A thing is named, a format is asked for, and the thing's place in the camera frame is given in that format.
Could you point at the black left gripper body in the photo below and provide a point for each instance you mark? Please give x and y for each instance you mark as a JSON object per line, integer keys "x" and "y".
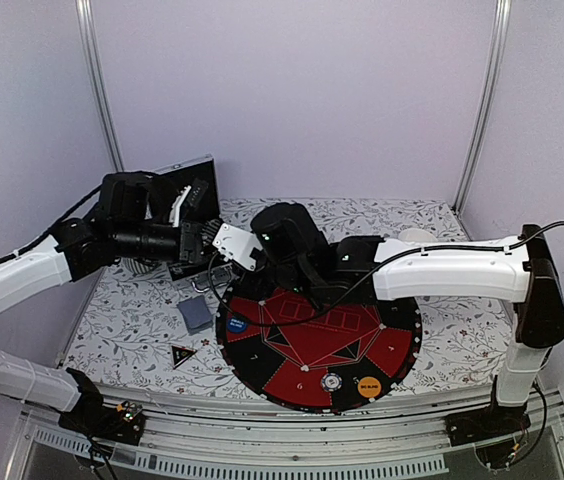
{"x": 133, "y": 242}

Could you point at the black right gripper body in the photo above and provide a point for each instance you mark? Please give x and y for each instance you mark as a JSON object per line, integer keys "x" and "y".
{"x": 285, "y": 275}

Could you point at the blue small blind button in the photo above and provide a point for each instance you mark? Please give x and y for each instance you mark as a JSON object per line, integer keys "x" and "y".
{"x": 235, "y": 325}

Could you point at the poker chip stack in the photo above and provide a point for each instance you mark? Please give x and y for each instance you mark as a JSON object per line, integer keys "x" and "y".
{"x": 331, "y": 382}

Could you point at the orange big blind button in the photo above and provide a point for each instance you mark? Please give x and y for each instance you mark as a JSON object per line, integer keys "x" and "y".
{"x": 369, "y": 387}

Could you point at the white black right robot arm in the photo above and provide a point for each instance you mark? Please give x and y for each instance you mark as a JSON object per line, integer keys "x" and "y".
{"x": 516, "y": 269}

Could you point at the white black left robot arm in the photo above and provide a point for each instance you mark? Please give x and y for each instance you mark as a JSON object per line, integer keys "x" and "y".
{"x": 66, "y": 252}

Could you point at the aluminium poker chip case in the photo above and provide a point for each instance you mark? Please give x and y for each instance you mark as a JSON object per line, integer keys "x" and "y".
{"x": 196, "y": 216}

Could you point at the round red black poker mat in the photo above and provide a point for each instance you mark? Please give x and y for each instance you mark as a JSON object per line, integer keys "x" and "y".
{"x": 286, "y": 350}

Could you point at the white ceramic bowl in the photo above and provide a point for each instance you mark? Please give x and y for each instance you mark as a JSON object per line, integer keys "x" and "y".
{"x": 416, "y": 235}

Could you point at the black triangular card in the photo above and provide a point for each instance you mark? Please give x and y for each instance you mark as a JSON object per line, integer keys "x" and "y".
{"x": 180, "y": 355}

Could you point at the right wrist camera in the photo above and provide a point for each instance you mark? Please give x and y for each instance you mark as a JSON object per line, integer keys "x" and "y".
{"x": 238, "y": 245}

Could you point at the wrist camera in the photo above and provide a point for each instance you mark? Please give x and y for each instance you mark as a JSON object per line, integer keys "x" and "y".
{"x": 188, "y": 198}
{"x": 238, "y": 245}

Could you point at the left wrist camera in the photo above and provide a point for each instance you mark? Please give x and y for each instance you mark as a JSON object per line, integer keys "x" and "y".
{"x": 188, "y": 198}

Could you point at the aluminium front rail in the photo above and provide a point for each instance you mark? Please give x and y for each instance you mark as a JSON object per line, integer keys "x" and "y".
{"x": 197, "y": 437}

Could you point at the left aluminium frame post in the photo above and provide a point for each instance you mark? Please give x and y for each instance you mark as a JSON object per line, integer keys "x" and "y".
{"x": 86, "y": 25}

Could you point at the aluminium frame post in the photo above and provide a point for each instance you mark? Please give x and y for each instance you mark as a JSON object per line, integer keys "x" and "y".
{"x": 86, "y": 25}
{"x": 494, "y": 62}

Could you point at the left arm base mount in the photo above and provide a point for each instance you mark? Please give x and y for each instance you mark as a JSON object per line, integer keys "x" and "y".
{"x": 90, "y": 417}

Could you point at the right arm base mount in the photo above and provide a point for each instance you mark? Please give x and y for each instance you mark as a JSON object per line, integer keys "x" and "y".
{"x": 502, "y": 429}

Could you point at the right aluminium frame post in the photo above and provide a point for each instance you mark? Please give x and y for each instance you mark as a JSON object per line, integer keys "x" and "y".
{"x": 494, "y": 62}

